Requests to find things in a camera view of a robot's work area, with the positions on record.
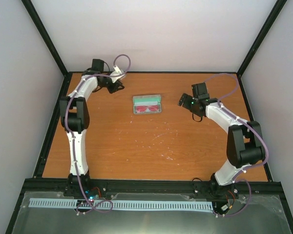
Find light blue slotted cable duct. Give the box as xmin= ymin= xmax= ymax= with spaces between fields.
xmin=28 ymin=198 xmax=213 ymax=213

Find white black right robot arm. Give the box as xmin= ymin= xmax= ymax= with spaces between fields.
xmin=178 ymin=82 xmax=269 ymax=197

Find black enclosure frame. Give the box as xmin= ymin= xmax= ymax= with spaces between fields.
xmin=6 ymin=0 xmax=293 ymax=234

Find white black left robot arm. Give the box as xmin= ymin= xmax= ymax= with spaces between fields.
xmin=59 ymin=59 xmax=126 ymax=196

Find pink transparent sunglasses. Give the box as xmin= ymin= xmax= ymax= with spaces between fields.
xmin=135 ymin=104 xmax=161 ymax=114

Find grey glasses case green lining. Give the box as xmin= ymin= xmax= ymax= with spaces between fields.
xmin=132 ymin=94 xmax=162 ymax=115

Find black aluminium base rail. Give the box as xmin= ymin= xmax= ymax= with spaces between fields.
xmin=21 ymin=178 xmax=285 ymax=200

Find light blue cleaning cloth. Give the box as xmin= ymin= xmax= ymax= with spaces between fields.
xmin=134 ymin=102 xmax=160 ymax=113

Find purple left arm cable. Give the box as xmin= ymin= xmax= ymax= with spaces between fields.
xmin=64 ymin=54 xmax=132 ymax=215

